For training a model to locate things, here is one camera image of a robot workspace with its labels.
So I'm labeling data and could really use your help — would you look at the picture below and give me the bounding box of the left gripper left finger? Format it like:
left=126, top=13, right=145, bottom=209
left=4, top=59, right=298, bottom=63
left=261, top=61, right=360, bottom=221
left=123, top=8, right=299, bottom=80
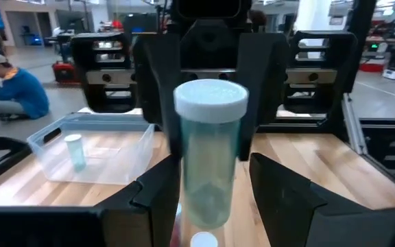
left=0, top=154, right=182, bottom=247

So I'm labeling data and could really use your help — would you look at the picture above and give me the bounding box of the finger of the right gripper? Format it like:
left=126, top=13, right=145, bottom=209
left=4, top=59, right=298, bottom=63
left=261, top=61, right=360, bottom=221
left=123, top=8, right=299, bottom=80
left=240, top=33, right=289, bottom=161
left=134, top=33, right=183, bottom=161

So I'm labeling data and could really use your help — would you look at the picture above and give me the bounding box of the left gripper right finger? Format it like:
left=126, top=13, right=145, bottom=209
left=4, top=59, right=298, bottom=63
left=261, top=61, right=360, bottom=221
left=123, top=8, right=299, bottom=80
left=249, top=152, right=395, bottom=247

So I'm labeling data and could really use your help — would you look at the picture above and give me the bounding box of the small white bottle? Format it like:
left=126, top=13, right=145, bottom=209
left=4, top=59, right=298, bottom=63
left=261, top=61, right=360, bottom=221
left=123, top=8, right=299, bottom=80
left=189, top=231, right=219, bottom=247

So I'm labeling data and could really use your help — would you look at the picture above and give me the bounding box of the clear teal pill bottle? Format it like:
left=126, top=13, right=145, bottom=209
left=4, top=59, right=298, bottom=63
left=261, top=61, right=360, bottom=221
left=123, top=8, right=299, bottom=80
left=173, top=79, right=250, bottom=230
left=63, top=134, right=87, bottom=172

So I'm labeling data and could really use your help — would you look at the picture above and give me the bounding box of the clear plastic bin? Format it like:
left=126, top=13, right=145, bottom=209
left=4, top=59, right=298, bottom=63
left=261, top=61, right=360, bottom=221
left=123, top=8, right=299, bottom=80
left=26, top=113, right=156, bottom=186

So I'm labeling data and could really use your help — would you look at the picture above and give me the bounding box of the red and black case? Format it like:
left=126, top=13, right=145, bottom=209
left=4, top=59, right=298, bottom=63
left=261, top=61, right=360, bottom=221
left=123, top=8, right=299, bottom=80
left=51, top=61, right=80, bottom=84

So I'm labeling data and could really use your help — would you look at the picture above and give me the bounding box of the silver aluminium bar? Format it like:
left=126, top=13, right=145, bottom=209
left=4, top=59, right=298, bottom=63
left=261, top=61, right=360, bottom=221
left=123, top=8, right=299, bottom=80
left=341, top=94, right=368, bottom=156

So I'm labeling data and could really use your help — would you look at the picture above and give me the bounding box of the crouching person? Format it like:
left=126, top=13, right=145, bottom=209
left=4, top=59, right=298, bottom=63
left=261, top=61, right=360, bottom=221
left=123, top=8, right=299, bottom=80
left=0, top=54, right=51, bottom=121

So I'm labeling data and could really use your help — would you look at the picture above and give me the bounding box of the black aluminium table frame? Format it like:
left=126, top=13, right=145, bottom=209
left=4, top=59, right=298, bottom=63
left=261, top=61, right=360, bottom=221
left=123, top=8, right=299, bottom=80
left=0, top=0, right=395, bottom=200

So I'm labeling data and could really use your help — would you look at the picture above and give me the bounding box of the black arched frame hook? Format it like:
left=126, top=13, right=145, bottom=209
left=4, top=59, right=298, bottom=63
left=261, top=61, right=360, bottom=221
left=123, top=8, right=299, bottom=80
left=0, top=136, right=32, bottom=190

